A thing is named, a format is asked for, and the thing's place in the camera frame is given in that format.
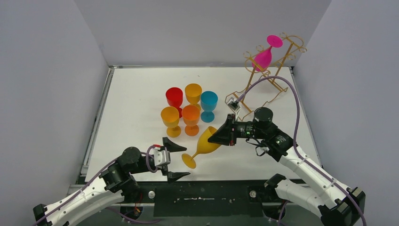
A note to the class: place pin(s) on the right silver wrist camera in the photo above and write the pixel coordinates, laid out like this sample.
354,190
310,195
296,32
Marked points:
235,106

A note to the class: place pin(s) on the cyan wine glass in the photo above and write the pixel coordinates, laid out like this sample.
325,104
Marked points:
208,102

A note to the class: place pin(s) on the yellow wine glass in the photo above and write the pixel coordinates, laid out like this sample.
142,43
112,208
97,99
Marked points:
203,147
170,118
193,93

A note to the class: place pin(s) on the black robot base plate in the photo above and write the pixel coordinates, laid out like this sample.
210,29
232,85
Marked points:
208,199

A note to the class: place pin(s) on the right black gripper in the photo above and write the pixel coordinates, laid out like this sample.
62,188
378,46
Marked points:
225,135

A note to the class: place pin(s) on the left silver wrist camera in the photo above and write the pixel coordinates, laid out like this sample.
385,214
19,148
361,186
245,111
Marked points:
161,156

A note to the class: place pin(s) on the magenta wine glass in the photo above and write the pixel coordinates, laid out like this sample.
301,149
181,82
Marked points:
264,58

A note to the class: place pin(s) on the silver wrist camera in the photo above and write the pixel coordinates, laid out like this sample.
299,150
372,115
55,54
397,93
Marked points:
235,106
161,156

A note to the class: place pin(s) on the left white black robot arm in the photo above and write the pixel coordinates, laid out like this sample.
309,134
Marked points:
114,183

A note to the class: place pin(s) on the red wine glass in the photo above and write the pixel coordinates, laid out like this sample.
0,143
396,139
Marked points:
174,96

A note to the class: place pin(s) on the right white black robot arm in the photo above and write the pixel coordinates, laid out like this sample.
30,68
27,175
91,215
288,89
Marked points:
332,201

